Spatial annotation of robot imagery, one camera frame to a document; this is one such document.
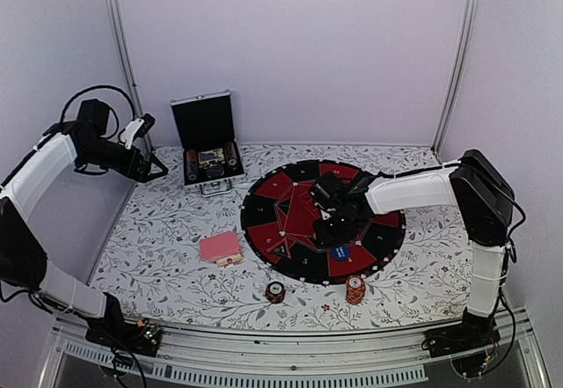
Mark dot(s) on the floral table cloth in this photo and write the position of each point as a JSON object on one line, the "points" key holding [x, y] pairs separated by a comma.
{"points": [[152, 260]]}

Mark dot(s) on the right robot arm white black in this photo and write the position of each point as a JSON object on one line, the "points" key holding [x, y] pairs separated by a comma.
{"points": [[472, 184]]}

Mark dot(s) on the blue small blind button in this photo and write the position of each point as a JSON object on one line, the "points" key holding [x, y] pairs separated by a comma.
{"points": [[340, 253]]}

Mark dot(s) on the black brown chip stack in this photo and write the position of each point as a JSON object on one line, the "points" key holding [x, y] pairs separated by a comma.
{"points": [[275, 292]]}

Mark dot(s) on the round red black poker mat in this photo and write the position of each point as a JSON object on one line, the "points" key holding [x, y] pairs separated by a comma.
{"points": [[279, 208]]}

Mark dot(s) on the left aluminium frame post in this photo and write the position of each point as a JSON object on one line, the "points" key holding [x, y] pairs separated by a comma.
{"points": [[114, 11]]}

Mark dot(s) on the orange red chip stack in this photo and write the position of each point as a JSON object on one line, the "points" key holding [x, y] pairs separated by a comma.
{"points": [[355, 289]]}

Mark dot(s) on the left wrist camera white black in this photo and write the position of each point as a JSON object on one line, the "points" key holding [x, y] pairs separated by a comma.
{"points": [[137, 128]]}

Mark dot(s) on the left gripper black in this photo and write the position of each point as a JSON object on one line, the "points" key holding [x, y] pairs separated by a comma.
{"points": [[142, 173]]}

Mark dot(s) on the black dealer button in case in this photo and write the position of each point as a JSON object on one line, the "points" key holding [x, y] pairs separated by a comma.
{"points": [[214, 171]]}

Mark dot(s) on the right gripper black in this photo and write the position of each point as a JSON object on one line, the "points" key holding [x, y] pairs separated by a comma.
{"points": [[324, 240]]}

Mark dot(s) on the aluminium frame post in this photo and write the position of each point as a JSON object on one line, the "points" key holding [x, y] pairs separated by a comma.
{"points": [[456, 75], [114, 11]]}

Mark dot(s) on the blue card deck in case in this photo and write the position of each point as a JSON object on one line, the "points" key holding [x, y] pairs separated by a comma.
{"points": [[210, 157]]}

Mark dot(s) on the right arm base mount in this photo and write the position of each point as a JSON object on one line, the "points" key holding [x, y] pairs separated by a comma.
{"points": [[477, 343]]}

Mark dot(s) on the front aluminium rail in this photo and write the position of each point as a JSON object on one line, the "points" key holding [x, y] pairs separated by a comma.
{"points": [[199, 356]]}

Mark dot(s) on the right chip roll in case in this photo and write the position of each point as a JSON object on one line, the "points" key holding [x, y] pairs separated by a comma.
{"points": [[231, 156]]}

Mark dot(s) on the red backed card deck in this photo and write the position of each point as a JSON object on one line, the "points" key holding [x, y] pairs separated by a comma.
{"points": [[222, 249]]}

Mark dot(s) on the right aluminium frame post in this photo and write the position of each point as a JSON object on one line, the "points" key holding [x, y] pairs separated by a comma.
{"points": [[456, 75]]}

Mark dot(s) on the triangular all in marker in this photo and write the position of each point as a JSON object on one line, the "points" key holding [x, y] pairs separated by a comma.
{"points": [[281, 250]]}

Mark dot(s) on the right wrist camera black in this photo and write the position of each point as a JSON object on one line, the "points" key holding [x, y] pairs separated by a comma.
{"points": [[327, 191]]}

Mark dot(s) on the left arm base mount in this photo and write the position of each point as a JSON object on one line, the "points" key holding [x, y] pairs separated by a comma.
{"points": [[141, 338]]}

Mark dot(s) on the aluminium poker case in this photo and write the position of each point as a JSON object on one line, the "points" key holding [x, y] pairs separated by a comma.
{"points": [[205, 122]]}

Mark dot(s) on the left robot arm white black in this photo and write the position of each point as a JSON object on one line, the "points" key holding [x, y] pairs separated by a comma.
{"points": [[80, 142]]}

